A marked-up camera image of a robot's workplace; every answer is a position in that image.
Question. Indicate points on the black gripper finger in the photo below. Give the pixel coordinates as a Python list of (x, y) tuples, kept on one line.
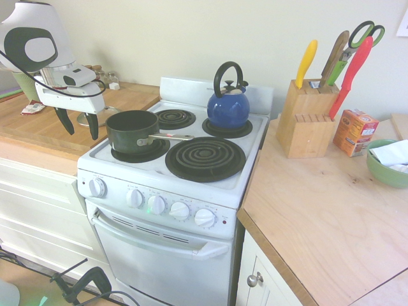
[(65, 122), (94, 126)]

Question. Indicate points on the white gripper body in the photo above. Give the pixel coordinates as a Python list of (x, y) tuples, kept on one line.
[(73, 100)]

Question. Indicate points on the glass pot lid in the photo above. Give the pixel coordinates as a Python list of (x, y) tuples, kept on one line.
[(81, 119)]

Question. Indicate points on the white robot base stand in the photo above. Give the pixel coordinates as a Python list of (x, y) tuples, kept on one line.
[(8, 294)]

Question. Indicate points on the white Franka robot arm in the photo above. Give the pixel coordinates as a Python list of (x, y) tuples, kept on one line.
[(38, 19)]

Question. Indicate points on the large wooden cutting board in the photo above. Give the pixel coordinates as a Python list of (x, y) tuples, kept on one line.
[(38, 127)]

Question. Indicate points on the white packet with label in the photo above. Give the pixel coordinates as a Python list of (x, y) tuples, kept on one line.
[(34, 107)]

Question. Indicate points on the red packet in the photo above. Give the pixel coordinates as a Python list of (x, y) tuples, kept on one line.
[(25, 111)]

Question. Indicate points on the glass spice jar white label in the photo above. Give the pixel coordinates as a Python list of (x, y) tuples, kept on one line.
[(113, 81)]

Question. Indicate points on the green ribbed utensil holder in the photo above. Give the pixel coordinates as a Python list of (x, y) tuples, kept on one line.
[(27, 86)]

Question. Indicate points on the white stove knob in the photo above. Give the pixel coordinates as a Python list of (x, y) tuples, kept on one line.
[(136, 198), (156, 204), (97, 188), (179, 211), (205, 218)]

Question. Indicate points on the thin green mat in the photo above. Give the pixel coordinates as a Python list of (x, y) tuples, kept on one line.
[(9, 93)]

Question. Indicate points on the small black coil burner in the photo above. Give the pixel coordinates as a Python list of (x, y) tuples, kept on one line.
[(245, 130), (156, 150), (175, 118)]

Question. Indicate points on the white drawer cabinet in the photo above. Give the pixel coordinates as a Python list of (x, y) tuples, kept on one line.
[(38, 204)]

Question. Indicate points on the large black coil burner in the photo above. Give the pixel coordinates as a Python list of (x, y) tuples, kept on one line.
[(205, 159)]

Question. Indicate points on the black bar clamp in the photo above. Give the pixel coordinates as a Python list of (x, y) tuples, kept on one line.
[(92, 279)]

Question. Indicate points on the white electric stove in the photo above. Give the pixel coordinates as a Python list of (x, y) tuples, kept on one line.
[(165, 264)]

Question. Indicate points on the wooden knife block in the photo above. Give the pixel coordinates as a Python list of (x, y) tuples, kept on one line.
[(303, 127)]

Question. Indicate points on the round metal cabinet knob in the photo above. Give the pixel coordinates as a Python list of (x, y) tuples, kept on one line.
[(255, 279)]

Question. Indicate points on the white door cabinet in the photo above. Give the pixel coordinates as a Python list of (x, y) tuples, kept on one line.
[(274, 294)]

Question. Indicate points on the orange baking soda box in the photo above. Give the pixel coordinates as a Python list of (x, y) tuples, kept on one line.
[(354, 134)]

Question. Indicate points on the green and grey scissors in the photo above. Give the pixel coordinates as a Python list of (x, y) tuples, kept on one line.
[(357, 36)]

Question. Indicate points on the green ceramic bowl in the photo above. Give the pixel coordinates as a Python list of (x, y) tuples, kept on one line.
[(385, 177)]

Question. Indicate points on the white paper napkin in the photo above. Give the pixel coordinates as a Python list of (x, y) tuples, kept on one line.
[(392, 153)]

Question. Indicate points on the light plywood board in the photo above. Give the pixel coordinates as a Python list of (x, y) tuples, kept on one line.
[(401, 126)]

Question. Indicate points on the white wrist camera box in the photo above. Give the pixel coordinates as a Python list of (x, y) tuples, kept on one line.
[(79, 76)]

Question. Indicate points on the white paper sheet on wall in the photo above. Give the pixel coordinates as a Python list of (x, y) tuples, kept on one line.
[(403, 22)]

